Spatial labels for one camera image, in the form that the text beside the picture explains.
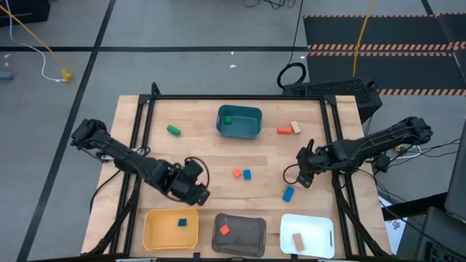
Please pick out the teal plastic bin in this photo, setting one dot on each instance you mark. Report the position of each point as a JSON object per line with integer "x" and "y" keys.
{"x": 244, "y": 127}

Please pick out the dark blue cube block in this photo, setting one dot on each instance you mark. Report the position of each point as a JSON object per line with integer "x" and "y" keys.
{"x": 182, "y": 222}

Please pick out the black power adapter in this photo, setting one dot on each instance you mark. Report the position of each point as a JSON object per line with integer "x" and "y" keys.
{"x": 382, "y": 163}

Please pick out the natural wood rectangular block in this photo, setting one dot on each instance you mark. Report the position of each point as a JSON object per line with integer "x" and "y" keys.
{"x": 295, "y": 127}
{"x": 298, "y": 242}

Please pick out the green cylinder block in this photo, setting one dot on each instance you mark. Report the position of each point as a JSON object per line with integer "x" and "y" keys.
{"x": 173, "y": 130}

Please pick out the small yellow connector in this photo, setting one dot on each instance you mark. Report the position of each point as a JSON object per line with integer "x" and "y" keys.
{"x": 399, "y": 148}

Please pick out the black hazard-striped floor mat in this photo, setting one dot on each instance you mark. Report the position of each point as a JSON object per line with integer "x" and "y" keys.
{"x": 400, "y": 69}

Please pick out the green half-round block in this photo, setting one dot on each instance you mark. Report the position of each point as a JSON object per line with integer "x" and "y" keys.
{"x": 228, "y": 120}

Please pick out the translucent grey plastic bin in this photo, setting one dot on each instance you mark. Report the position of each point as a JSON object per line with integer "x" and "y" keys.
{"x": 244, "y": 236}

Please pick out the red cube block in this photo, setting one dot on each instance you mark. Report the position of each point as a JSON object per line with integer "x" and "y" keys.
{"x": 237, "y": 173}
{"x": 224, "y": 230}

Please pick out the blue rectangular block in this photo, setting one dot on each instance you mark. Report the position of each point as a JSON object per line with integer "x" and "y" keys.
{"x": 288, "y": 194}

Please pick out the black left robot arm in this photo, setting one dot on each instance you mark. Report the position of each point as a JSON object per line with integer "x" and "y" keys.
{"x": 120, "y": 156}

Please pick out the yellow plastic bin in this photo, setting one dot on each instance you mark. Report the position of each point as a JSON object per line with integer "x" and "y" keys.
{"x": 160, "y": 233}

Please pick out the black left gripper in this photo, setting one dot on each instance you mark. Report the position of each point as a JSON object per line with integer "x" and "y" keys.
{"x": 182, "y": 182}

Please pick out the black mesh computer tower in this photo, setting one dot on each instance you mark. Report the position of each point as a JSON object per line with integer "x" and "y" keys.
{"x": 335, "y": 89}

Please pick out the black floor box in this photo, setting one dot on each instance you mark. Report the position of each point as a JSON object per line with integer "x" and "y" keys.
{"x": 22, "y": 12}

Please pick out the black arched bracket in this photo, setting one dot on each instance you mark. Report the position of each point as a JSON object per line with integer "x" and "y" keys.
{"x": 154, "y": 91}

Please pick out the white plastic bin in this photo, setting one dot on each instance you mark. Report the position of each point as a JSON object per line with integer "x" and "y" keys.
{"x": 313, "y": 227}

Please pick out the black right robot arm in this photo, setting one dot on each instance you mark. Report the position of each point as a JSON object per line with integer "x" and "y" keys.
{"x": 382, "y": 140}

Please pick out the white paper sheet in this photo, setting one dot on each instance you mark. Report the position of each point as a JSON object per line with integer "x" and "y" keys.
{"x": 391, "y": 225}

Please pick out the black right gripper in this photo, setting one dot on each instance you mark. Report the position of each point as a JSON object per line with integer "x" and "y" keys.
{"x": 309, "y": 160}

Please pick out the grey monitor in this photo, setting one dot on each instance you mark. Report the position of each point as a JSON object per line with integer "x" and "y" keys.
{"x": 457, "y": 182}

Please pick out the orange arch block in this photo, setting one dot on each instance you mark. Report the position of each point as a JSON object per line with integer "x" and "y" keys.
{"x": 284, "y": 131}

